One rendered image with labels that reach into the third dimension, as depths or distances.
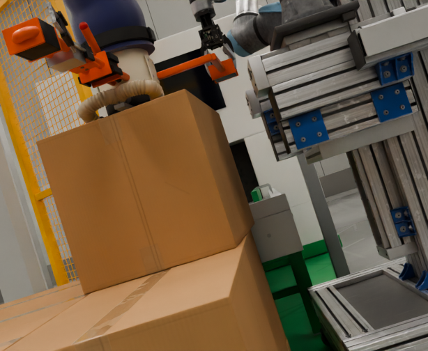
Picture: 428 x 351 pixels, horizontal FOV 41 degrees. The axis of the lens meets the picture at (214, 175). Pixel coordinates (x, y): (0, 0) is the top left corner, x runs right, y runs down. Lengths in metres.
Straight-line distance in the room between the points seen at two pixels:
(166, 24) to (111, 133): 10.02
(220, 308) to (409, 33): 0.91
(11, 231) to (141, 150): 1.67
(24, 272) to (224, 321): 2.25
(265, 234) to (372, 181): 0.46
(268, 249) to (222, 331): 1.26
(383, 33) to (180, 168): 0.58
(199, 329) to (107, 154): 0.72
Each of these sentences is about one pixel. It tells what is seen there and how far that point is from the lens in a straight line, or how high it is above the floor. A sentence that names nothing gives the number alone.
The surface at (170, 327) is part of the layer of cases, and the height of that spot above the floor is 0.53.
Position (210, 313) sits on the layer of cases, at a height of 0.53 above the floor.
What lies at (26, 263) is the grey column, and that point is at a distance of 2.99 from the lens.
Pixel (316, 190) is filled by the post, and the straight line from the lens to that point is 2.59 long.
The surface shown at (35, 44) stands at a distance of 1.14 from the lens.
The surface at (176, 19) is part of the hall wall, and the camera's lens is 11.40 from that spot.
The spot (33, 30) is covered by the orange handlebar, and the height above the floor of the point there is 1.07.
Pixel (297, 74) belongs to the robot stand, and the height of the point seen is 0.91.
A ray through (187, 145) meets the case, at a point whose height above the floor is 0.81.
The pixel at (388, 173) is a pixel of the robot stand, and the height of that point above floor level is 0.58.
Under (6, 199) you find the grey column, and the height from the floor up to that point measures 0.98.
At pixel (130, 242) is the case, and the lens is 1.41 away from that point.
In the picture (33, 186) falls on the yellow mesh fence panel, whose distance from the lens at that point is 3.52.
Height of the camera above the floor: 0.68
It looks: 2 degrees up
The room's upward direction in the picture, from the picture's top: 18 degrees counter-clockwise
